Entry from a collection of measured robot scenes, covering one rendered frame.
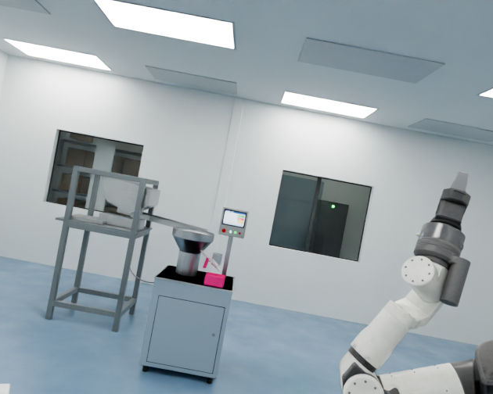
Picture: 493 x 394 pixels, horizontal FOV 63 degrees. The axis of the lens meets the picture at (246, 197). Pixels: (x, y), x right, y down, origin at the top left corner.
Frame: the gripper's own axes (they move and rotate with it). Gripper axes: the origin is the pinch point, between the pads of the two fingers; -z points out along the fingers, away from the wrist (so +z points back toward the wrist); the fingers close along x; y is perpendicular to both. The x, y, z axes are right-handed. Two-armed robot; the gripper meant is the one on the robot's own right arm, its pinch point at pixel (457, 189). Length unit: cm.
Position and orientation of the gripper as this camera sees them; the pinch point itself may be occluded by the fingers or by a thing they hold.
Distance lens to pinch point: 104.0
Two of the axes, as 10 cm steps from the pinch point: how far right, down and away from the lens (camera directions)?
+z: -4.3, 8.5, -3.0
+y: -8.6, -2.9, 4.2
